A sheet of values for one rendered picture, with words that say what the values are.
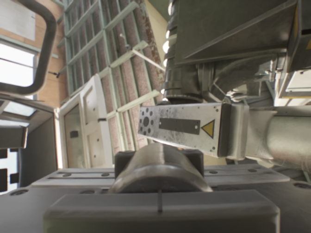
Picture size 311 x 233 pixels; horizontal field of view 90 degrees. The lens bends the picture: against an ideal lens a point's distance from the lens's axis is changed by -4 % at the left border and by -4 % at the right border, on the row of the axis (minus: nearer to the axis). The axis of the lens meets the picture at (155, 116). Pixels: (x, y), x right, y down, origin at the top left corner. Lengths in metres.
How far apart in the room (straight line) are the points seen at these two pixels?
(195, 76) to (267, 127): 0.21
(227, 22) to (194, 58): 0.09
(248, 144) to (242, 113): 0.05
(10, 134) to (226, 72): 0.37
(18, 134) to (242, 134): 0.31
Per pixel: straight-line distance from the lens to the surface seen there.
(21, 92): 0.78
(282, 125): 0.28
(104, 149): 1.89
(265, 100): 5.69
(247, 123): 0.26
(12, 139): 0.28
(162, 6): 4.75
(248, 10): 0.37
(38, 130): 4.10
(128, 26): 4.18
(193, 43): 0.37
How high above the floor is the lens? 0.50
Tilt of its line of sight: 55 degrees up
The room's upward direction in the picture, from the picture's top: 99 degrees clockwise
